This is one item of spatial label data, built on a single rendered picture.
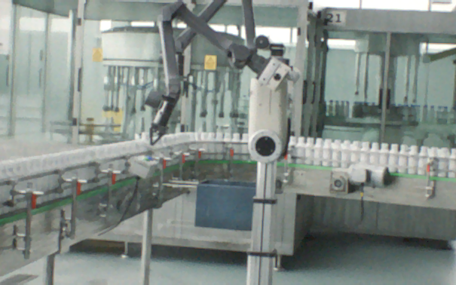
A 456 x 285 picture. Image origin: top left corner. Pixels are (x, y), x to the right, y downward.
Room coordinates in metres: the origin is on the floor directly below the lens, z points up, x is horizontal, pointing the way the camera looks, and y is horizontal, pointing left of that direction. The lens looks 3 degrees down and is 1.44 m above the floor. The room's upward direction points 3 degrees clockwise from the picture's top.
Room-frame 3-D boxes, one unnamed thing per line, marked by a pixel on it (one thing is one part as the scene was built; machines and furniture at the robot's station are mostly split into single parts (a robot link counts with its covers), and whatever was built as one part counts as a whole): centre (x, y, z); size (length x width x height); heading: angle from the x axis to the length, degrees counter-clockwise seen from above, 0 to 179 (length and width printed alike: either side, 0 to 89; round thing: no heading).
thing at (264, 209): (4.63, -0.21, 0.74); 0.11 x 0.11 x 0.40; 80
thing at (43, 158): (3.49, 0.65, 1.08); 0.06 x 0.06 x 0.17
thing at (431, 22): (10.37, -1.66, 1.15); 1.63 x 1.62 x 2.30; 170
